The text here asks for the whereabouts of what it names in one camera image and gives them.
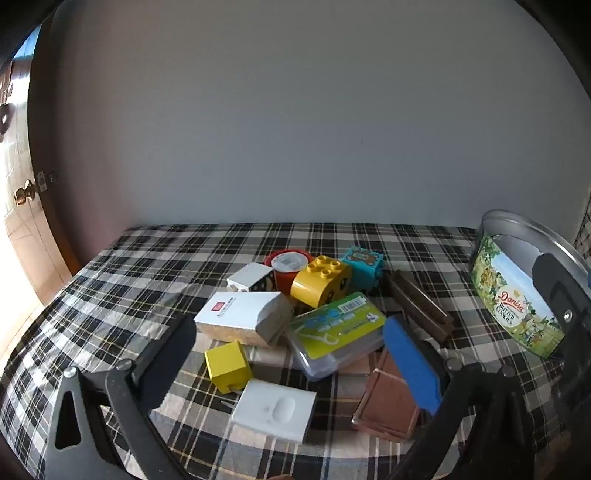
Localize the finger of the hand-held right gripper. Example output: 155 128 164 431
531 251 591 366

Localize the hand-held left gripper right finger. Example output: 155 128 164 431
382 315 543 480

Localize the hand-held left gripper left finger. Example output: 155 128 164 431
44 314 199 480

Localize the round printed cookie tin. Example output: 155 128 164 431
468 210 591 360

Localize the white card box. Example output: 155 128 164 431
194 291 294 348

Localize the clear green-label plastic box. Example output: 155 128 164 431
286 292 387 381

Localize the yellow toy brick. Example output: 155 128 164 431
290 255 352 308

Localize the red round tape case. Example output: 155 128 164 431
264 249 312 296

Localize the rose brown flat box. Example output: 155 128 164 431
351 348 423 444

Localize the yellow cube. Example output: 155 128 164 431
204 340 252 394

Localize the teal bear toy brick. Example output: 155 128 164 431
341 246 385 294

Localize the white square plastic case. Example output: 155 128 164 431
232 378 317 443

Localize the white toy brick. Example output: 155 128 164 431
226 262 273 294

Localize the black white plaid blanket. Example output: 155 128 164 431
0 222 583 480

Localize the brown wooden door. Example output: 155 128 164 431
0 18 84 352

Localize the brass door knob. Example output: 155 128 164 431
14 180 38 206

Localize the dark door ornament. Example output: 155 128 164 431
0 60 17 144

